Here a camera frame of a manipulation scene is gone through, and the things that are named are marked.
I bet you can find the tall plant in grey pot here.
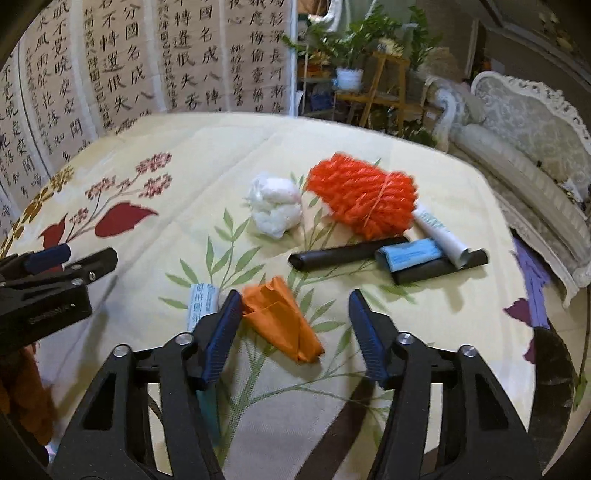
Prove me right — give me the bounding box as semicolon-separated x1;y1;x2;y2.
405;6;445;75

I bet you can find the white paper roll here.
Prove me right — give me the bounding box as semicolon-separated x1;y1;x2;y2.
412;202;470;269

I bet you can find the white carved sofa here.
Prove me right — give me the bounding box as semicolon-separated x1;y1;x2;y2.
434;69;591;306

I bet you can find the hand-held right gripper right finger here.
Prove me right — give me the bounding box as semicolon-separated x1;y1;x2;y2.
348;290;543;480

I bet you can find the plant in white pot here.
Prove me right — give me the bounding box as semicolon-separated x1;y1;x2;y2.
283;9;403;92

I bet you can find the white tissue ball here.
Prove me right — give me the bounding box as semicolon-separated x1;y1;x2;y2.
245;172;304;239

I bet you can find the red foam fruit net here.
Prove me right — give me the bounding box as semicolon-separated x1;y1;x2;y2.
306;154;419;240

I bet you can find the floral bed sheet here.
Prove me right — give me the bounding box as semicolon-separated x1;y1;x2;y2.
0;113;557;480

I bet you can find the person's left forearm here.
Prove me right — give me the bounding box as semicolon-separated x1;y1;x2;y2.
0;345;55;445

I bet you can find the wooden plant stand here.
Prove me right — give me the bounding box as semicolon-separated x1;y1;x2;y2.
334;51;426;128

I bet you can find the calligraphy paper screen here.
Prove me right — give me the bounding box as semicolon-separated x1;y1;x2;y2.
0;0;298;241

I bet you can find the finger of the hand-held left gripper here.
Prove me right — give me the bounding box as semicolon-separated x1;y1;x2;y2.
0;248;118;301
0;244;72;280

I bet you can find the trash bin with black bag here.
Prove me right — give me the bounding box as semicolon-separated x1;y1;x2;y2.
526;323;585;457

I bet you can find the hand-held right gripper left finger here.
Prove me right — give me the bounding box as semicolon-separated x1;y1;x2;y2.
51;290;244;480

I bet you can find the black tube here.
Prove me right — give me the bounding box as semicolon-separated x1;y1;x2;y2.
390;248;489;286
288;237;410;269

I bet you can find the purple cloth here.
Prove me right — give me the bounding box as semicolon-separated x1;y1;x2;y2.
510;237;553;329

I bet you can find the orange plastic bag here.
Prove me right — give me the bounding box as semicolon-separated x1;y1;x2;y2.
241;276;326;364

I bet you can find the blue face mask pack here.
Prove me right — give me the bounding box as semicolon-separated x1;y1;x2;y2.
374;238;447;273

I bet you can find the leafy floor plant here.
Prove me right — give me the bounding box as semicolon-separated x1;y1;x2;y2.
396;124;438;149

